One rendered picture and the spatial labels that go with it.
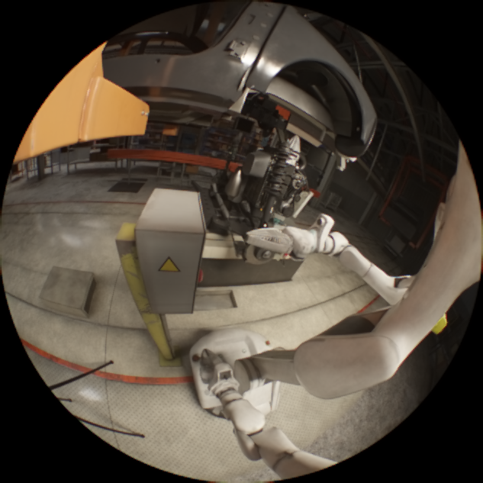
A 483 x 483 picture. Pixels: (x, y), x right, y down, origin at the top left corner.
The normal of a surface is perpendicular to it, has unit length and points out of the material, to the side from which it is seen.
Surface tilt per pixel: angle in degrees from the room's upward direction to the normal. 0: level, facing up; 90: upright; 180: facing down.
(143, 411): 0
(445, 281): 90
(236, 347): 0
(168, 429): 0
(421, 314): 90
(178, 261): 90
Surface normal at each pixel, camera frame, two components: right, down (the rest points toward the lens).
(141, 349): 0.30, -0.79
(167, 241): 0.29, 0.61
